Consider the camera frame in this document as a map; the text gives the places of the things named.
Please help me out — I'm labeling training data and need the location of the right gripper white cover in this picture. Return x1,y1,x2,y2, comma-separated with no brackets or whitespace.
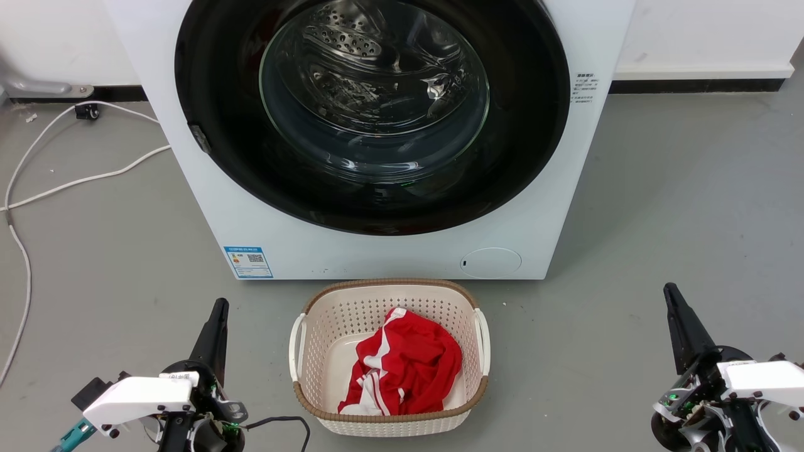
650,283,804,452

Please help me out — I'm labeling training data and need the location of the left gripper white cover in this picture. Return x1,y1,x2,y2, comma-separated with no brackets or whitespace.
83,299,249,452

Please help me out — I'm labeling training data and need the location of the black round glass washer door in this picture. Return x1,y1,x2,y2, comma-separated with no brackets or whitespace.
174,0,571,237

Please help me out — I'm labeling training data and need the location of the white front-load washing machine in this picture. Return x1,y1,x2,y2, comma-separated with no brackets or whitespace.
104,0,636,281

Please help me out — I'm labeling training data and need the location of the blue energy label sticker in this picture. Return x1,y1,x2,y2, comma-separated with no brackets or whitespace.
223,246,274,279

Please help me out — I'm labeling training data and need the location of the cream perforated laundry basket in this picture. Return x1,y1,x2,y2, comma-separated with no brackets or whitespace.
288,278,491,438

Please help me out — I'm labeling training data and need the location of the red and white garment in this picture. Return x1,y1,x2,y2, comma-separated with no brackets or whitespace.
337,307,464,416

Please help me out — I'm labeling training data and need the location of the round white filter cover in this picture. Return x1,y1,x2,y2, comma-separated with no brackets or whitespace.
460,247,523,279

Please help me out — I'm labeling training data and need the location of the teal left cable connector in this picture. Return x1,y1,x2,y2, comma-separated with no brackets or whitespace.
50,419,98,452

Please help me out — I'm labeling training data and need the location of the thin white cable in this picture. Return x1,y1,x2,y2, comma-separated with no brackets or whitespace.
0,100,161,387

